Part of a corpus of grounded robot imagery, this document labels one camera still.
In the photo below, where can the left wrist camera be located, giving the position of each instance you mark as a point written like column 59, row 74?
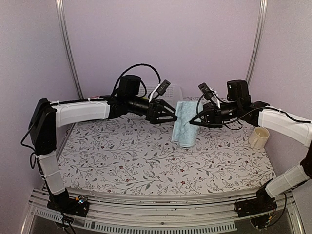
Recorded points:
column 129, row 85

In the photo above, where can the right aluminium frame post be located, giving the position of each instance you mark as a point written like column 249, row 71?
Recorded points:
column 257, row 40

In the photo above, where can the aluminium front rail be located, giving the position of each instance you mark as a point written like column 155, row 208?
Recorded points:
column 169, row 214

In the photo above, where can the white plastic basket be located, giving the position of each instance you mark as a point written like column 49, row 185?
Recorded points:
column 172, row 95

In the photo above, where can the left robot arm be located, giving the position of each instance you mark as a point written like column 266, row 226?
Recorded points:
column 48, row 116

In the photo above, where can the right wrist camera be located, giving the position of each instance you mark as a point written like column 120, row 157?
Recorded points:
column 237, row 89

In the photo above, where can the light blue towel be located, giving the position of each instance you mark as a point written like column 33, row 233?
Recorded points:
column 184, row 133

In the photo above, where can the left aluminium frame post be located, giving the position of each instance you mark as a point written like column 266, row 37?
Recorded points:
column 67, row 46

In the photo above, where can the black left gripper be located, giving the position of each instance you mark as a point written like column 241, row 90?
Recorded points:
column 154, row 114

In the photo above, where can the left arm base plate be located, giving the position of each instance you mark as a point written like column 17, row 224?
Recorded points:
column 78, row 206

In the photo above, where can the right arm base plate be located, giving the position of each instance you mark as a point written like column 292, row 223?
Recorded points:
column 247, row 207

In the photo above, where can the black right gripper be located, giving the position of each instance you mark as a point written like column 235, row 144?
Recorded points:
column 213, row 113

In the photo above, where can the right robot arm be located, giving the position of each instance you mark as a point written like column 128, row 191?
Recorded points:
column 292, row 139

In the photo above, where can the cream ceramic mug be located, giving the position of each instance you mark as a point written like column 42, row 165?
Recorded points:
column 259, row 137

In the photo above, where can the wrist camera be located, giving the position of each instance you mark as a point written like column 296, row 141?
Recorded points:
column 237, row 89
column 129, row 85

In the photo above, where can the aluminium frame post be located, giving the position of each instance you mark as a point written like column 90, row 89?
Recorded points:
column 67, row 46
column 257, row 40

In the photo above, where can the floral patterned tablecloth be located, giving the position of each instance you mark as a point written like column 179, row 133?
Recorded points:
column 132, row 156

